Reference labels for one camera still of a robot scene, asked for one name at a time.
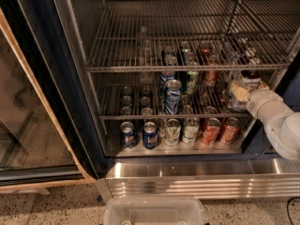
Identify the clear bottle back shelf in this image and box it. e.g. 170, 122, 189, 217
139, 26, 154, 84

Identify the black cable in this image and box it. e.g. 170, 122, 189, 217
286, 196, 300, 225

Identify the red can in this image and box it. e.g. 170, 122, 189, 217
201, 117, 220, 145
219, 117, 239, 144

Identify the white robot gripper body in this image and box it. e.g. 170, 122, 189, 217
247, 90, 284, 119

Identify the white green can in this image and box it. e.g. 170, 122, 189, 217
164, 119, 181, 146
182, 117, 199, 144

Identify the red can bottom right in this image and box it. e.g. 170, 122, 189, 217
219, 117, 239, 144

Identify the blue pepsi can left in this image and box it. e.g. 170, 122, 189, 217
120, 121, 136, 148

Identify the stainless steel fridge base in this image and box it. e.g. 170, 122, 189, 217
96, 158, 300, 202

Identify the upper wire fridge shelf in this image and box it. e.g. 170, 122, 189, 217
85, 0, 299, 73

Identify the blue pepsi can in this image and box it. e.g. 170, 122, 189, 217
142, 121, 158, 149
120, 121, 136, 148

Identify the glass fridge door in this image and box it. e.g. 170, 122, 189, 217
0, 8, 95, 194

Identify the blue white can middle shelf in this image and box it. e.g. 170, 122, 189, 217
164, 79, 182, 114

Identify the red can middle shelf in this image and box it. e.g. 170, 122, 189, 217
202, 70, 218, 87

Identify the white green can bottom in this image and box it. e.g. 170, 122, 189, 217
164, 119, 181, 146

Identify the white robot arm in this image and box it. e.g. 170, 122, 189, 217
230, 81, 300, 160

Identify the green can middle shelf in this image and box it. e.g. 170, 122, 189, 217
184, 71, 199, 95

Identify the wire fridge shelf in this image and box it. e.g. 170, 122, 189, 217
99, 84, 249, 120
85, 0, 299, 73

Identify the middle wire fridge shelf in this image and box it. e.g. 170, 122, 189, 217
99, 84, 249, 120

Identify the clear plastic bin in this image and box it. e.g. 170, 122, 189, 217
103, 197, 205, 225

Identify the red can bottom left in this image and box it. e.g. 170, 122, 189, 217
201, 117, 220, 145

